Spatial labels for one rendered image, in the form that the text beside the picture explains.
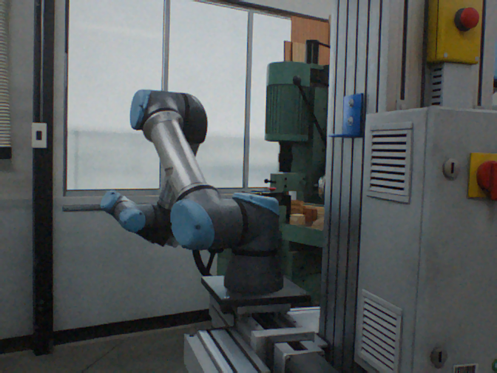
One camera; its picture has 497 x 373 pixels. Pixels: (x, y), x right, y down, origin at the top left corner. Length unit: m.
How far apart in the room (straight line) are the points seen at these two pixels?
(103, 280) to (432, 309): 2.57
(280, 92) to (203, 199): 0.91
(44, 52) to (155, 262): 1.38
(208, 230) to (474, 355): 0.59
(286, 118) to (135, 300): 1.74
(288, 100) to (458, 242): 1.29
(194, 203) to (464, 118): 0.62
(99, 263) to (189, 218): 2.05
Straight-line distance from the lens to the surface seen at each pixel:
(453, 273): 0.85
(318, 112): 2.13
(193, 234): 1.16
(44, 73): 2.98
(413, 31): 1.05
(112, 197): 1.75
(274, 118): 2.03
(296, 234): 1.83
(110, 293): 3.25
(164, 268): 3.34
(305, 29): 3.82
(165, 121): 1.41
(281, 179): 2.04
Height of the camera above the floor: 1.16
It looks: 4 degrees down
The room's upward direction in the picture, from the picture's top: 2 degrees clockwise
